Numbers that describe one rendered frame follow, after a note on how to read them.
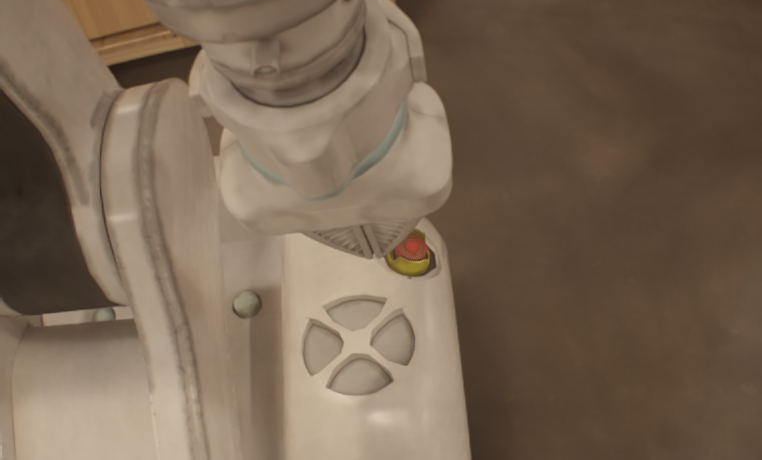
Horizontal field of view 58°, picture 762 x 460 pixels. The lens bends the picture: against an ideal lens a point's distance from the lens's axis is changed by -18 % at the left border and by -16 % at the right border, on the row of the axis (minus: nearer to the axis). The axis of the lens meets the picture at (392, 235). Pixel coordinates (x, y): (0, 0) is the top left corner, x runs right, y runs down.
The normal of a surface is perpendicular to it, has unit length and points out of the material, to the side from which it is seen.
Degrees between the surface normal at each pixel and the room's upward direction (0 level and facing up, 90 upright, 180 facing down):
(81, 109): 91
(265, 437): 0
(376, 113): 102
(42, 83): 93
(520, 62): 0
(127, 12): 90
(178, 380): 31
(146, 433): 20
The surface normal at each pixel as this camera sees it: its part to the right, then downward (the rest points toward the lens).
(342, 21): 0.86, 0.46
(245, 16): 0.12, 0.94
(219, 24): -0.10, 0.95
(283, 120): -0.09, -0.29
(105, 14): 0.04, 0.80
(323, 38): 0.61, 0.74
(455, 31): -0.12, -0.59
